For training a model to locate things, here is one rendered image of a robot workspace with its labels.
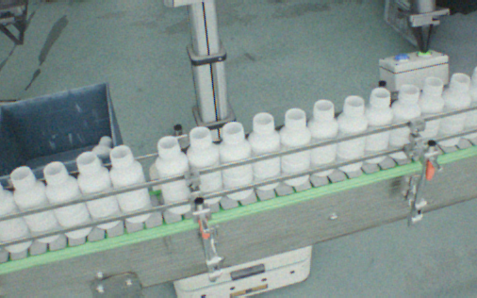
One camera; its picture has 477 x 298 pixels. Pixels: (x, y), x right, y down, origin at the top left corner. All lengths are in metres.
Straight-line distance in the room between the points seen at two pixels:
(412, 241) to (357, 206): 1.16
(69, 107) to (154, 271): 0.64
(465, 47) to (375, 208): 1.87
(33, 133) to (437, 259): 1.60
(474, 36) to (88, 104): 2.04
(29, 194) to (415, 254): 1.66
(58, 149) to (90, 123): 0.14
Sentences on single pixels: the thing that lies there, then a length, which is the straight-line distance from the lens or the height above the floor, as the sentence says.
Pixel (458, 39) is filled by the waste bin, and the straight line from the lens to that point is 2.90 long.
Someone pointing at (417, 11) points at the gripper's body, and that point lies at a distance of 1.23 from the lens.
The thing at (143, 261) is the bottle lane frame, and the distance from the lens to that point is 1.08.
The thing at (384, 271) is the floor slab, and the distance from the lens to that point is 2.17.
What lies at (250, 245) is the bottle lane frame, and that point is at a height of 0.88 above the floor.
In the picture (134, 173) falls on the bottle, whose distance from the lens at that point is 0.95.
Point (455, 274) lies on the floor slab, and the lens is 2.23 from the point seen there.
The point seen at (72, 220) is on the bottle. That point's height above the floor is 1.06.
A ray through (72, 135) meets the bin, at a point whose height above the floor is 0.79.
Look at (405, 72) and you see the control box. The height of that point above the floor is 1.11.
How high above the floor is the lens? 1.77
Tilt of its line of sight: 42 degrees down
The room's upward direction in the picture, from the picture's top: 4 degrees counter-clockwise
